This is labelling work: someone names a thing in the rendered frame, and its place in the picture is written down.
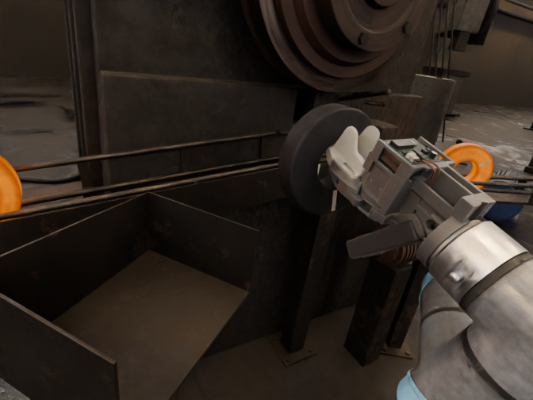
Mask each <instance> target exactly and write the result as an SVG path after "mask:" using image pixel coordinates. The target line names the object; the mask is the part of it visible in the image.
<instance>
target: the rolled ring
mask: <svg viewBox="0 0 533 400"><path fill-rule="evenodd" d="M21 197H22V189H21V181H20V179H19V177H18V175H17V172H16V171H15V170H14V169H13V167H12V166H11V165H10V163H9V162H8V161H7V160H6V159H4V158H3V157H2V156H0V213H6V212H11V211H15V210H20V208H21Z"/></svg>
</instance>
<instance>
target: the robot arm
mask: <svg viewBox="0 0 533 400"><path fill-rule="evenodd" d="M379 138H380V133H379V130H378V129H377V128H376V127H375V126H372V125H370V126H368V127H366V128H365V130H364V131H363V132H362V133H361V134H360V135H358V131H357V130H356V128H355V127H353V126H349V127H347V128H346V129H345V131H344V132H343V134H342V135H341V136H340V138H339V139H338V140H337V141H336V143H334V144H333V145H331V146H330V147H329V148H328V149H327V150H326V156H327V161H328V165H329V171H330V174H331V177H332V180H333V183H334V184H335V186H336V188H337V189H338V190H339V192H340V193H341V194H342V195H343V196H344V197H345V198H347V199H348V200H349V201H350V202H351V204H352V205H353V206H354V207H356V206H357V207H358V209H359V210H360V211H362V212H363V213H364V214H365V215H366V216H367V217H368V218H370V219H372V220H374V221H378V222H379V223H380V224H381V225H383V224H385V226H386V228H384V229H380V230H378V231H365V232H363V233H360V234H359V235H358V236H357V237H356V238H354V239H351V240H348V241H347V250H348V252H349V256H350V257H351V258H352V259H356V258H360V257H363V258H365V259H368V260H374V259H377V258H378V257H379V256H381V255H382V254H383V252H387V251H390V250H394V249H397V248H402V247H405V246H409V245H412V244H418V243H421V242H423V243H422V244H421V245H420V246H419V248H418V250H417V252H416V257H417V259H418V260H419V261H420V262H421V263H422V264H423V265H424V266H425V267H426V268H429V272H428V273H427V274H426V275H425V277H424V279H423V282H422V286H421V291H420V296H419V305H420V339H419V363H418V365H417V366H416V368H412V369H410V370H409V371H408V373H407V375H406V376H405V377H404V378H403V379H402V380H401V381H400V382H399V384H398V387H397V400H533V255H532V254H530V253H529V251H528V250H527V249H526V248H524V247H523V246H522V245H520V244H519V243H518V242H516V241H515V240H514V239H512V238H511V237H510V236H509V235H508V234H507V233H505V232H504V231H503V230H502V229H500V228H499V227H498V226H496V225H495V224H494V223H492V222H491V221H485V219H484V218H483V216H484V215H485V214H486V213H487V212H488V211H489V209H490V208H491V207H492V206H493V205H494V204H495V202H496V201H494V200H493V199H492V198H490V197H489V196H488V195H487V194H486V193H484V192H483V191H482V190H480V189H479V188H477V187H476V186H475V185H473V184H472V183H471V182H470V181H469V180H467V179H466V178H464V177H463V176H462V175H460V174H459V173H458V172H457V171H456V170H454V169H453V167H454V166H455V164H456V162H455V161H453V160H452V159H451V158H450V157H449V156H447V155H446V154H444V153H443V152H441V151H440V150H438V149H437V148H436V147H435V146H434V145H432V144H431V143H429V142H428V141H427V140H425V139H424V138H423V137H419V139H418V140H415V139H414V138H413V139H399V140H381V139H379ZM426 145H427V146H428V148H425V147H426ZM431 150H433V151H431ZM437 154H438V155H440V156H441V157H442V158H443V159H442V160H441V159H440V158H439V157H438V156H437Z"/></svg>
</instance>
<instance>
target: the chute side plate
mask: <svg viewBox="0 0 533 400"><path fill-rule="evenodd" d="M319 164H320V170H319V174H318V177H319V179H324V178H326V177H328V176H329V175H330V171H329V165H328V163H319ZM152 193H154V194H158V195H161V196H163V197H165V198H169V199H172V200H175V201H177V202H181V203H183V204H186V205H188V206H192V207H194V208H197V209H200V210H204V211H206V212H208V213H212V214H215V215H216V214H219V213H225V212H228V211H233V210H238V209H242V208H245V207H249V206H254V205H258V204H262V203H265V202H271V201H274V200H278V199H281V198H287V197H286V195H285V193H284V192H283V190H282V187H281V184H280V181H279V177H278V167H277V168H273V169H268V170H264V171H257V172H252V173H247V174H243V175H236V176H232V177H227V178H223V179H215V180H211V181H207V182H203V183H195V184H190V185H186V186H181V187H174V188H170V189H166V190H157V191H153V192H152ZM138 195H140V194H137V195H133V196H128V197H124V198H117V199H112V200H108V201H104V202H96V203H92V204H87V205H83V206H76V207H71V208H66V209H62V210H55V211H51V212H46V213H39V214H34V215H30V216H25V217H18V218H14V219H9V220H5V221H0V255H2V254H4V253H6V252H9V251H11V250H14V249H15V248H19V247H21V246H22V245H24V244H27V243H29V242H32V241H34V240H37V239H39V238H41V237H44V236H46V235H48V234H50V233H54V232H55V231H57V230H60V229H62V228H65V227H67V226H69V225H72V224H74V223H75V222H78V221H81V220H83V219H85V218H87V217H90V216H92V215H95V214H96V213H100V212H102V211H103V210H107V209H108V208H110V207H113V206H115V205H118V204H120V203H122V202H125V201H127V200H129V199H131V198H135V197H136V196H138Z"/></svg>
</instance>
